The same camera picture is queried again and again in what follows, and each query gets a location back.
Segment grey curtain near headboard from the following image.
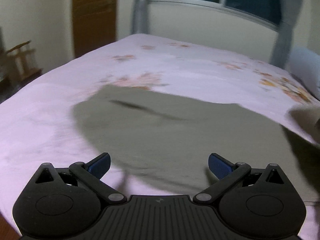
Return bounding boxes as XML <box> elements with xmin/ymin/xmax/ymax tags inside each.
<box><xmin>270</xmin><ymin>0</ymin><xmax>303</xmax><ymax>69</ymax></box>

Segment grey curtain near door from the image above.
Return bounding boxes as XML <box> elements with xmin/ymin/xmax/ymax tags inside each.
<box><xmin>131</xmin><ymin>0</ymin><xmax>150</xmax><ymax>34</ymax></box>

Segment pink floral bed sheet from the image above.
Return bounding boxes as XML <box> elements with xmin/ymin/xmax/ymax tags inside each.
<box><xmin>1</xmin><ymin>34</ymin><xmax>319</xmax><ymax>239</ymax></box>

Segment brown wooden door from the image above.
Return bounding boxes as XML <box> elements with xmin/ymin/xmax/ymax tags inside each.
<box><xmin>72</xmin><ymin>0</ymin><xmax>117</xmax><ymax>58</ymax></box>

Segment light blue rolled duvet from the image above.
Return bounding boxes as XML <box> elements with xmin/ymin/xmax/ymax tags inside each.
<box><xmin>287</xmin><ymin>47</ymin><xmax>319</xmax><ymax>100</ymax></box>

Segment grey-green pants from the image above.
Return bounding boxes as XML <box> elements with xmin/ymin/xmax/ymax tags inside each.
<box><xmin>73</xmin><ymin>86</ymin><xmax>319</xmax><ymax>204</ymax></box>

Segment wooden chair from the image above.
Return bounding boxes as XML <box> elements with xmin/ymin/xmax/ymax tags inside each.
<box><xmin>5</xmin><ymin>40</ymin><xmax>42</xmax><ymax>83</ymax></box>

